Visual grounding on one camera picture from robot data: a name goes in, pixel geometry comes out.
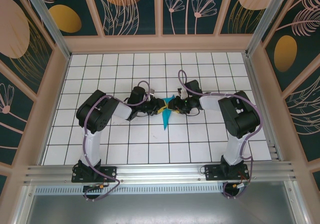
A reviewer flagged teal cloth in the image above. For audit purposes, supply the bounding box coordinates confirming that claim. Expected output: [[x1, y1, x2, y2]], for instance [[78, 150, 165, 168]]
[[161, 96, 176, 132]]

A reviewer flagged grey metal sheet panel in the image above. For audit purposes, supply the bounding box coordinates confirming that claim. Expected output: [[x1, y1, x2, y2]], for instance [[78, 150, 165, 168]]
[[24, 193, 305, 224]]

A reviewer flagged thin black left camera cable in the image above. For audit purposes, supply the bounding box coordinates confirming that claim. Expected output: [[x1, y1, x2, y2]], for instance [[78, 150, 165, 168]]
[[134, 110, 154, 119]]

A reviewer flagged aluminium mounting rail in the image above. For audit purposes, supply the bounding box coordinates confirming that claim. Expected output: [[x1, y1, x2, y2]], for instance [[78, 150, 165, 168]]
[[23, 160, 299, 185]]

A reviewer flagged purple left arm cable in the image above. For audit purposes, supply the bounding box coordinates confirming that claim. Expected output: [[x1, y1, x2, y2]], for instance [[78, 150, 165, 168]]
[[83, 80, 152, 202]]

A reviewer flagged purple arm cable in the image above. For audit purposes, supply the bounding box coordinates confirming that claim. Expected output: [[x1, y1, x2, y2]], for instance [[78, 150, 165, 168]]
[[177, 70, 264, 200], [83, 80, 152, 202]]

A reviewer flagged aluminium side rail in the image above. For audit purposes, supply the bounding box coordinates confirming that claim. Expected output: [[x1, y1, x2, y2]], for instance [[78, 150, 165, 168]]
[[243, 53, 284, 162]]

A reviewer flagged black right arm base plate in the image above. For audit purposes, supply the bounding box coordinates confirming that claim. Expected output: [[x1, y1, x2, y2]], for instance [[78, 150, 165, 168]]
[[204, 163, 250, 182]]

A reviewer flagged perforated metal cable tray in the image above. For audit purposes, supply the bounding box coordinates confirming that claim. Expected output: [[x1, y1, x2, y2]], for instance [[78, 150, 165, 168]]
[[34, 185, 289, 195]]

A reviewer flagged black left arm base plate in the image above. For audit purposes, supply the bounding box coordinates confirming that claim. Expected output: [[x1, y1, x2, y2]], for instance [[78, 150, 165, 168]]
[[71, 165, 118, 183]]

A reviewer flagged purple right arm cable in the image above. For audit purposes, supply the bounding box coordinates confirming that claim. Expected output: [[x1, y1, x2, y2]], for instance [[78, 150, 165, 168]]
[[177, 70, 264, 200]]

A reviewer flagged aluminium frame post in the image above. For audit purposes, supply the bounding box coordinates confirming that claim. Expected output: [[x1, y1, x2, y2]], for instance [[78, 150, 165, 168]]
[[21, 0, 72, 60], [245, 0, 300, 57]]

